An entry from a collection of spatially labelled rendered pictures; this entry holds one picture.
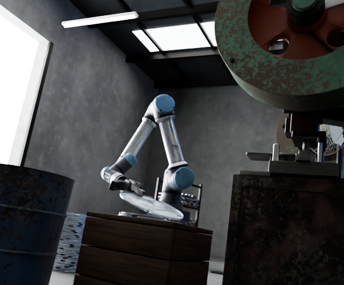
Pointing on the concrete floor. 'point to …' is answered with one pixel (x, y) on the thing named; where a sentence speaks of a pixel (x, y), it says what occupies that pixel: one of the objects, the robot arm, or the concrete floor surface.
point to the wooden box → (141, 252)
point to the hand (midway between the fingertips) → (138, 195)
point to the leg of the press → (293, 230)
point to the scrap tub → (21, 223)
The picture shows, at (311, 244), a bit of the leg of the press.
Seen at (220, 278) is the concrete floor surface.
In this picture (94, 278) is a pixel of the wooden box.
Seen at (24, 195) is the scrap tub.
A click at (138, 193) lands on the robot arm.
